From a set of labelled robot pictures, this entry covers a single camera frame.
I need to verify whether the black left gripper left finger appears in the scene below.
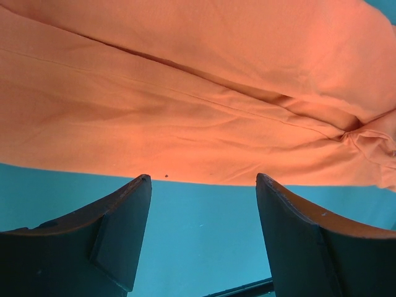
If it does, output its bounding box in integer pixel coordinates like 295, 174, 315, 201
1, 174, 152, 296

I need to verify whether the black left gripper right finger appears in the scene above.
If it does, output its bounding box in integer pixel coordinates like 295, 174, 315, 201
256, 173, 395, 296

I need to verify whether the orange t shirt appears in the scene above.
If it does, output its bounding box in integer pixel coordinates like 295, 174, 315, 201
1, 1, 395, 190

